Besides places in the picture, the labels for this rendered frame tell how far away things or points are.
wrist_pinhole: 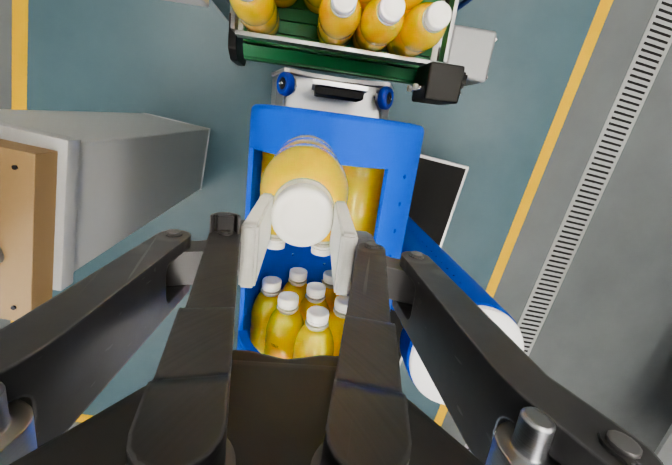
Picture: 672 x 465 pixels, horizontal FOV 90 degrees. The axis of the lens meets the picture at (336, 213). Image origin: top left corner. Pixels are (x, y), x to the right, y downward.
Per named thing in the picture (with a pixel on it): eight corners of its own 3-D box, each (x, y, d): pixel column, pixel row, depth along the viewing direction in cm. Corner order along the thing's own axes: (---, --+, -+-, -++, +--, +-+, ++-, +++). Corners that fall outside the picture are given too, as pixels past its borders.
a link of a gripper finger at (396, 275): (359, 266, 13) (432, 273, 14) (349, 228, 18) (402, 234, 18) (354, 300, 14) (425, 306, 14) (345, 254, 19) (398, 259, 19)
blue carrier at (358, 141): (240, 442, 91) (212, 581, 64) (263, 106, 68) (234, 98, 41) (344, 444, 94) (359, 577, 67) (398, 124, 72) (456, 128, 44)
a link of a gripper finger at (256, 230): (254, 289, 15) (237, 288, 15) (270, 238, 22) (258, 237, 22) (258, 226, 14) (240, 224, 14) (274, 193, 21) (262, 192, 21)
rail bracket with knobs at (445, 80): (400, 100, 75) (415, 97, 65) (406, 65, 73) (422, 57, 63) (443, 106, 76) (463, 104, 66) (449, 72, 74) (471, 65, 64)
